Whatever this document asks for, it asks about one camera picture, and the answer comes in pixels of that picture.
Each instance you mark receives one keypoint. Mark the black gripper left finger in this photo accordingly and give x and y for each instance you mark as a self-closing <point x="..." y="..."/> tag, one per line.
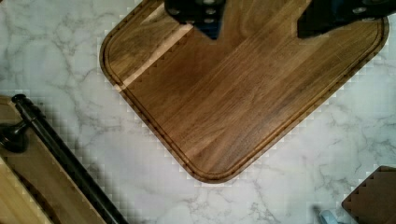
<point x="204" y="15"/>

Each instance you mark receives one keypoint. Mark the light wooden drawer cabinet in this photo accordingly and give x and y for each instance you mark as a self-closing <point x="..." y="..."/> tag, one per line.
<point x="43" y="193"/>

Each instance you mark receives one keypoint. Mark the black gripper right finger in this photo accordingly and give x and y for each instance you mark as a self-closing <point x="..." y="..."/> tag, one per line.
<point x="322" y="16"/>

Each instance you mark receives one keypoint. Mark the light blue white pitcher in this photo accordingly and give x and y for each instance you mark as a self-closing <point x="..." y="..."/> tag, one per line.
<point x="326" y="217"/>

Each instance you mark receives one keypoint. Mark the black drawer handle bar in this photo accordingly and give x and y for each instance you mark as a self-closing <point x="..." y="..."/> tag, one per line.
<point x="18" y="115"/>

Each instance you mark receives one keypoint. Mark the dark wooden cutting board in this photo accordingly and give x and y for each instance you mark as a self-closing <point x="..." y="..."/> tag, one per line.
<point x="217" y="105"/>

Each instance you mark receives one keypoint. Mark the dark brown utensil holder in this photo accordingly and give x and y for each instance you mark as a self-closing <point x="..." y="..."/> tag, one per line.
<point x="373" y="201"/>

